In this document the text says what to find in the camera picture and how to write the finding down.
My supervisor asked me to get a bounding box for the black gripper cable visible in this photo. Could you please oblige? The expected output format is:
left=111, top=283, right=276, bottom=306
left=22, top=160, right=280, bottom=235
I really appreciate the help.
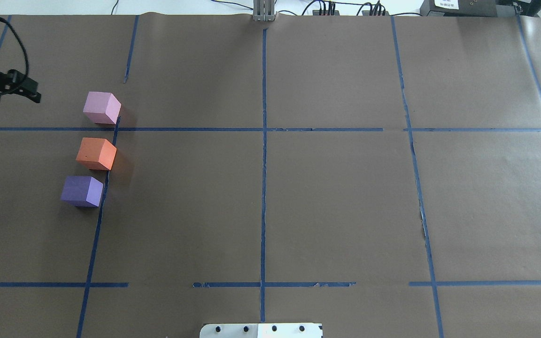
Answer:
left=0, top=16, right=30, bottom=83

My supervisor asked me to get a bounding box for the aluminium frame post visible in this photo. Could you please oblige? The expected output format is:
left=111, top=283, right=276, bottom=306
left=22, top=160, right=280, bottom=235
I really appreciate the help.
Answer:
left=253, top=0, right=276, bottom=22

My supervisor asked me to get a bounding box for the pink foam cube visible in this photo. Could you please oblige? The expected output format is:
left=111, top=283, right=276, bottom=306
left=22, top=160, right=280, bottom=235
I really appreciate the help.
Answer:
left=82, top=91, right=122, bottom=125

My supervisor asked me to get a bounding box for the purple foam cube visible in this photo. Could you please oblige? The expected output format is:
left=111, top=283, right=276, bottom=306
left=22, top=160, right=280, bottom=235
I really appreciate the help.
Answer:
left=60, top=176, right=104, bottom=207

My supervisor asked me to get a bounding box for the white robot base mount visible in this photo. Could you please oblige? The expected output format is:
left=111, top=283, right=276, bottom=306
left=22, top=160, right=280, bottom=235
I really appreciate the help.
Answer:
left=199, top=323, right=324, bottom=338

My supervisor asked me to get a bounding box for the black control box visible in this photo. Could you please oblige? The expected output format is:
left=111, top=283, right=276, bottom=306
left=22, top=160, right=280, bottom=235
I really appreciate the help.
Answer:
left=419, top=0, right=541, bottom=17

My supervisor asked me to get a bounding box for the orange foam cube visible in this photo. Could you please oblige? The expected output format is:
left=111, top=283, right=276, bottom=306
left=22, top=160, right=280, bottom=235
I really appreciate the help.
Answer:
left=76, top=138, right=117, bottom=171

